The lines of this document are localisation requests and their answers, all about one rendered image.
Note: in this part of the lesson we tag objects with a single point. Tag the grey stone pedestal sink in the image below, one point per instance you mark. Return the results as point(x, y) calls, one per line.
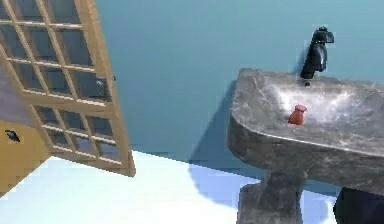
point(333, 146)

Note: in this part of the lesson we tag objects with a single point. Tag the black sink faucet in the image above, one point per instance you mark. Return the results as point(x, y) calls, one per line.
point(316, 55)

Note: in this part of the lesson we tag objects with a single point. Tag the small black wall switch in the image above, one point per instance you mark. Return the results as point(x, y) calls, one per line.
point(12, 135)

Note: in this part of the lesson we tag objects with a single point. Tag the wooden glass-paned room door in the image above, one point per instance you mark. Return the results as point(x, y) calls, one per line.
point(111, 110)

